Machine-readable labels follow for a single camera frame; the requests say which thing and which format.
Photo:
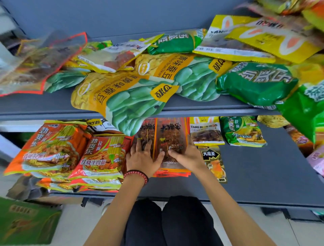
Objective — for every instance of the person's right hand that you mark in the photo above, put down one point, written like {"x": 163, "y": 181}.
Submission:
{"x": 189, "y": 158}

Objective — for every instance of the person's left hand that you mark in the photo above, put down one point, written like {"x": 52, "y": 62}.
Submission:
{"x": 140, "y": 162}

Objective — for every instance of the person's right thumb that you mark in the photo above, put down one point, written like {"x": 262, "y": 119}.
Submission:
{"x": 174, "y": 152}

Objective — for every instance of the person's left thumb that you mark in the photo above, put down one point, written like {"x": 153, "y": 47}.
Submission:
{"x": 158, "y": 158}

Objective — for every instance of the person's left middle finger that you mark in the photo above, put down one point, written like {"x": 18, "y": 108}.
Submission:
{"x": 139, "y": 148}

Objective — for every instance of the clear orange-edged skewer snack packet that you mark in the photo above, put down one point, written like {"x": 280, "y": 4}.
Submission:
{"x": 172, "y": 134}

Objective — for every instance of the person's left forearm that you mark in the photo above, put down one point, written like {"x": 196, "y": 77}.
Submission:
{"x": 114, "y": 213}

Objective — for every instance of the person's right forearm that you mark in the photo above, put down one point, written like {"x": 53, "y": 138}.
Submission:
{"x": 227, "y": 207}

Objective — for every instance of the clear dark skewer snack packet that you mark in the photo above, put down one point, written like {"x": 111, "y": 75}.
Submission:
{"x": 146, "y": 130}

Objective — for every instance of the orange-edged snack packet underneath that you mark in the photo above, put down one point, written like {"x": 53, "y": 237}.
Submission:
{"x": 174, "y": 174}

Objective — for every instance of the yellow packet with brown snack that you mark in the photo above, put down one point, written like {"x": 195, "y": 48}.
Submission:
{"x": 205, "y": 133}

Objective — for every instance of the red noodle packet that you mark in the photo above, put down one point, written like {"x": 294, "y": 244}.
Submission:
{"x": 103, "y": 158}
{"x": 98, "y": 186}

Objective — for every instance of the small black yellow snack packet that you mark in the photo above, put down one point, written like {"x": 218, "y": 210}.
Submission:
{"x": 215, "y": 164}

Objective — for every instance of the yellow white label packet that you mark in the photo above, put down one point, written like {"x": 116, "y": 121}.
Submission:
{"x": 101, "y": 125}

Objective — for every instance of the large yellow green bean packet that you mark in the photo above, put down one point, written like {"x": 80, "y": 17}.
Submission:
{"x": 64, "y": 79}
{"x": 192, "y": 76}
{"x": 126, "y": 101}

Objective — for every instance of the person's black trousers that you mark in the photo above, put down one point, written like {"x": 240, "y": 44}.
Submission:
{"x": 174, "y": 223}

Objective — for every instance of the small green noodle packet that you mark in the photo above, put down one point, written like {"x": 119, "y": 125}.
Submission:
{"x": 243, "y": 131}

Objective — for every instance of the orange noodle packet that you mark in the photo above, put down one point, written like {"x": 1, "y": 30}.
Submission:
{"x": 48, "y": 149}
{"x": 57, "y": 186}

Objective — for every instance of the grey lower shelf board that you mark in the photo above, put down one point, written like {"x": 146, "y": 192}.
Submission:
{"x": 265, "y": 174}

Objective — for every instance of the grey shelf board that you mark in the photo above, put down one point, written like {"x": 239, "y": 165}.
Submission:
{"x": 265, "y": 174}
{"x": 38, "y": 106}

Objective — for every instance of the pale yellow meat snack packet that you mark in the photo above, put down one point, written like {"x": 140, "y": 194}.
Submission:
{"x": 114, "y": 57}

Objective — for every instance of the large green noodle packet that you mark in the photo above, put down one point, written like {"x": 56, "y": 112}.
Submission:
{"x": 255, "y": 83}
{"x": 303, "y": 111}

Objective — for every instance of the grey upper shelf board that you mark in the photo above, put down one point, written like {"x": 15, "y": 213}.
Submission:
{"x": 38, "y": 106}

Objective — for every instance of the yellow white snack packet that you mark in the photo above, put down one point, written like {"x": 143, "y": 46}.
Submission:
{"x": 222, "y": 48}
{"x": 278, "y": 38}

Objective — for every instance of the grey plastic bag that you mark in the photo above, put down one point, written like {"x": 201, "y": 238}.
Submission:
{"x": 22, "y": 187}

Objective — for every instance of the orange brown snack packet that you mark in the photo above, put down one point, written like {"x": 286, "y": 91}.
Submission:
{"x": 300, "y": 139}

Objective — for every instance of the clear red-edged snack packet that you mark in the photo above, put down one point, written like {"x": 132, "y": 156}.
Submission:
{"x": 43, "y": 63}

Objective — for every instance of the green cardboard box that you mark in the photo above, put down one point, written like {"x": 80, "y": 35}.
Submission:
{"x": 27, "y": 220}

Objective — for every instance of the pink snack packet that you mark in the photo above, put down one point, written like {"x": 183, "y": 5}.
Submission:
{"x": 316, "y": 159}

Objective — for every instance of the plain yellow snack packet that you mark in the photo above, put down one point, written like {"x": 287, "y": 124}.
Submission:
{"x": 307, "y": 69}

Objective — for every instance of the yellow orange packets pile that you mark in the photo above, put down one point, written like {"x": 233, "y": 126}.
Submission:
{"x": 298, "y": 9}

